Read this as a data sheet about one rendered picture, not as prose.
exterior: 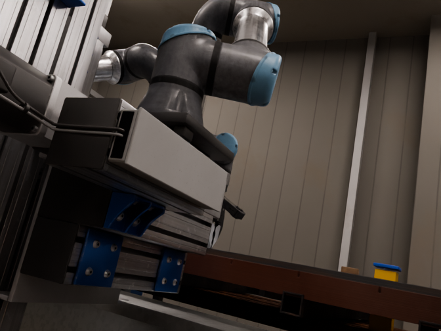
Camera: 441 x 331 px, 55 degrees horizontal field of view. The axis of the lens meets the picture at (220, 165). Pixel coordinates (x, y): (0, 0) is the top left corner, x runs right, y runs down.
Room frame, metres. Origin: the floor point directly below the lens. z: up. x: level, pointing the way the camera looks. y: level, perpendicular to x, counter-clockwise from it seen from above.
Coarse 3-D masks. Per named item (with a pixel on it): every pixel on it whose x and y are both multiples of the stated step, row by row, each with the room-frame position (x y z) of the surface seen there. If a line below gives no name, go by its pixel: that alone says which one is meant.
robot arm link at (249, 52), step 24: (240, 0) 1.07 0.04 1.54; (240, 24) 1.01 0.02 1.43; (264, 24) 1.01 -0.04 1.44; (240, 48) 0.79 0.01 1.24; (264, 48) 0.84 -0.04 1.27; (216, 72) 0.79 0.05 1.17; (240, 72) 0.79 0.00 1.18; (264, 72) 0.79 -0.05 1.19; (216, 96) 0.85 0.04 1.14; (240, 96) 0.82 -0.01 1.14; (264, 96) 0.81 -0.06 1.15
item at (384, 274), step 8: (376, 272) 1.08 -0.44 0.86; (384, 272) 1.07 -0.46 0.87; (392, 272) 1.06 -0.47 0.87; (392, 280) 1.06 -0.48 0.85; (376, 320) 1.08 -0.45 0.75; (384, 320) 1.07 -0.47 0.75; (392, 320) 1.08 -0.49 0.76; (376, 328) 1.08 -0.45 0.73; (384, 328) 1.07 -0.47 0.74; (392, 328) 1.09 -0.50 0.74
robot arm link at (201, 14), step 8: (216, 0) 1.07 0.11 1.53; (224, 0) 1.06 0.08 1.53; (208, 8) 1.08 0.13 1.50; (216, 8) 1.07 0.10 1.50; (224, 8) 1.07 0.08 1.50; (200, 16) 1.09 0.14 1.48; (208, 16) 1.08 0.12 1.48; (216, 16) 1.08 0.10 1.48; (224, 16) 1.08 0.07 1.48; (200, 24) 1.10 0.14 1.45; (208, 24) 1.09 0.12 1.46; (216, 24) 1.09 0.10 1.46; (224, 24) 1.09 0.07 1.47; (216, 32) 1.11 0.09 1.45
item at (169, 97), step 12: (156, 84) 0.79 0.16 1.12; (168, 84) 0.78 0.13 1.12; (180, 84) 0.78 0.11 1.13; (192, 84) 0.79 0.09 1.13; (144, 96) 0.81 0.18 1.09; (156, 96) 0.78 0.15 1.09; (168, 96) 0.77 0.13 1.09; (180, 96) 0.78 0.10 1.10; (192, 96) 0.80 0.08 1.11; (144, 108) 0.78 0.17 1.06; (156, 108) 0.77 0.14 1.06; (168, 108) 0.76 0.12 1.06; (180, 108) 0.78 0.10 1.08; (192, 108) 0.79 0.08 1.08
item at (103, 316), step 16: (32, 304) 1.41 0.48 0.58; (48, 304) 1.37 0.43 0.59; (64, 304) 1.34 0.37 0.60; (80, 304) 1.30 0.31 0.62; (32, 320) 1.40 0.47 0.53; (48, 320) 1.36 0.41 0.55; (64, 320) 1.33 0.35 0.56; (80, 320) 1.29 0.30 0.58; (96, 320) 1.26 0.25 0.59; (112, 320) 1.23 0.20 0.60; (128, 320) 1.20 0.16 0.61
